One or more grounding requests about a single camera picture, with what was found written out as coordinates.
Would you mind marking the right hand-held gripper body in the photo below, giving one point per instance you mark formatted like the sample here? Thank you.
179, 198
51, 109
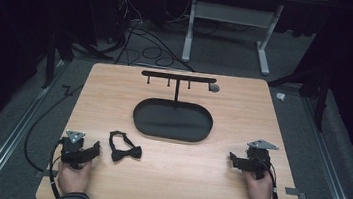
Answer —
259, 157

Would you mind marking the black rack with oval tray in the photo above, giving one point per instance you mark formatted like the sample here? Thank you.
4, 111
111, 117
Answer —
173, 119

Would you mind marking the small grey round disc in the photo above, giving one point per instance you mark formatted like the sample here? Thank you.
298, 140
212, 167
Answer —
214, 88

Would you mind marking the metal floor rail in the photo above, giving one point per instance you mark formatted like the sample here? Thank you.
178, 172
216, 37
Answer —
331, 164
16, 131

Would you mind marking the black metal stand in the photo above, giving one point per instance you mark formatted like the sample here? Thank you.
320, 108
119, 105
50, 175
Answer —
56, 49
320, 89

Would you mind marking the black bow tie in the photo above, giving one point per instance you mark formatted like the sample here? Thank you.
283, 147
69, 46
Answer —
123, 150

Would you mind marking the grey metal desk frame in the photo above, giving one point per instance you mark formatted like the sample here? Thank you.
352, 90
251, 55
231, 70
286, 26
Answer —
234, 15

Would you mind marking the person's left hand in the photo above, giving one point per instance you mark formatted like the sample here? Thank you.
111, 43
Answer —
73, 178

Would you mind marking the person's right hand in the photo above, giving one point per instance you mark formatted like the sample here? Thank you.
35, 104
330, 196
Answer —
259, 193

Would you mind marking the white crumpled scrap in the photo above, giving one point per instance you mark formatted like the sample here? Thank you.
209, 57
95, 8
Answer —
280, 96

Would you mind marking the grey tape strip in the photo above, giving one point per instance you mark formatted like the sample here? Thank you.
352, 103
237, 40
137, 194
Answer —
295, 193

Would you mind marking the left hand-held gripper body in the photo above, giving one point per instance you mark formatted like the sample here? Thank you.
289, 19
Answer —
72, 144

